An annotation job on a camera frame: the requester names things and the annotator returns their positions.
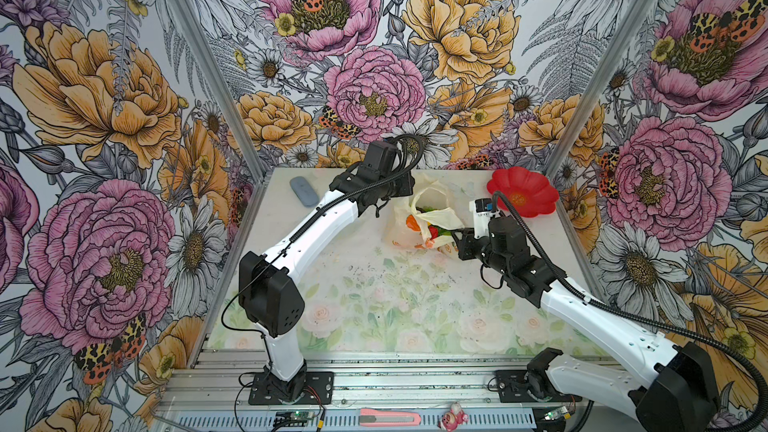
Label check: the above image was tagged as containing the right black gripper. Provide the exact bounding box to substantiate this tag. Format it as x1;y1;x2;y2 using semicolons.
449;229;511;276

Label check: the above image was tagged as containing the red flower-shaped plate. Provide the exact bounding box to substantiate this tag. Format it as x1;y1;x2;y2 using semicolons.
486;166;559;218

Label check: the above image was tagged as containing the cream printed plastic bag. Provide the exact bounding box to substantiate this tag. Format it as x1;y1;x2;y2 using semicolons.
384;173;464;255

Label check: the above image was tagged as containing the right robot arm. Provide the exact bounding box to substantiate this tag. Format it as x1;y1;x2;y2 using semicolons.
452;213;719;431

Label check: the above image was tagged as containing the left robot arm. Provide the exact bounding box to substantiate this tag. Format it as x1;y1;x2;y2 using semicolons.
236;134;425;405

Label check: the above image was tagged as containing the fake orange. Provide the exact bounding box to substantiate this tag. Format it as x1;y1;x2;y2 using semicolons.
406;214;422;233

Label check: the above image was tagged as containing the blue-grey eraser block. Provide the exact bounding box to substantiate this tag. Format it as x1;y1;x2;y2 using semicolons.
289;176;320;208

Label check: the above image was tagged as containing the small pink figurine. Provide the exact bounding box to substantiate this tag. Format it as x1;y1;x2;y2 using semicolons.
438;402;469;432

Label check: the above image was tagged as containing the pink utility knife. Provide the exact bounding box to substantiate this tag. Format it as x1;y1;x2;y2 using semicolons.
358;408;422;428

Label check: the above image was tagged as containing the green circuit board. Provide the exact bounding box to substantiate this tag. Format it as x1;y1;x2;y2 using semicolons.
272;411;320;431

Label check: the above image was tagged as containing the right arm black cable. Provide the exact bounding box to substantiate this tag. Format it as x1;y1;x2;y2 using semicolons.
491;190;768;432

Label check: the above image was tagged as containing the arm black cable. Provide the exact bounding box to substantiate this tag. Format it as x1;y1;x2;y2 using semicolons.
220;134;428;337
491;190;768;432

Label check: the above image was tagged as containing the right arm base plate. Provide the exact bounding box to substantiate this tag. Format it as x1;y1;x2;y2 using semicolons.
486;369;583;403

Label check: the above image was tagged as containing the aluminium frame rail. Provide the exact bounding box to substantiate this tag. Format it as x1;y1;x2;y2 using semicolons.
149;352;667;432

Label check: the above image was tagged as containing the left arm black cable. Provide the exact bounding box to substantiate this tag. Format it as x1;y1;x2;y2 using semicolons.
220;134;428;337

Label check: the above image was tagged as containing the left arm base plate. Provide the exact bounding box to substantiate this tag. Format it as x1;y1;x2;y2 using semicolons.
248;370;335;406

